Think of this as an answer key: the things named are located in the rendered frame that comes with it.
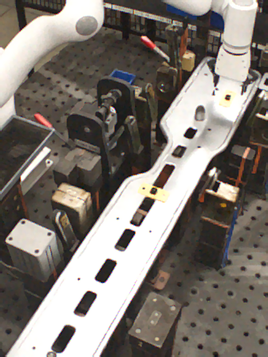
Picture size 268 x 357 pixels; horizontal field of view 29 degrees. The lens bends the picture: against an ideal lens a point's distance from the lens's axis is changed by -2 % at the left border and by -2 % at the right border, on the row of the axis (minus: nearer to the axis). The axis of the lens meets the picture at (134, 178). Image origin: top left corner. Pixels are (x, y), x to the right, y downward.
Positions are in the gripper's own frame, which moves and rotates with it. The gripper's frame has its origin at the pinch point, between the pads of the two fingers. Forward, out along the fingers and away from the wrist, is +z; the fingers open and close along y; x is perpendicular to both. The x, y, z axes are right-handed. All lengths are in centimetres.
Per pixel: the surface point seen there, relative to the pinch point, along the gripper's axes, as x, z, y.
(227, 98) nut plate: -1.0, 4.1, 0.1
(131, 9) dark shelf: 33, 3, -51
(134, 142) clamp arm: -34.1, 2.2, -17.5
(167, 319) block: -81, 2, 14
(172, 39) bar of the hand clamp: -1.8, -13.1, -19.9
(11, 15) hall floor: 142, 105, -209
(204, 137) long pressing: -20.5, 5.0, -0.6
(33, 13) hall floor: 150, 105, -194
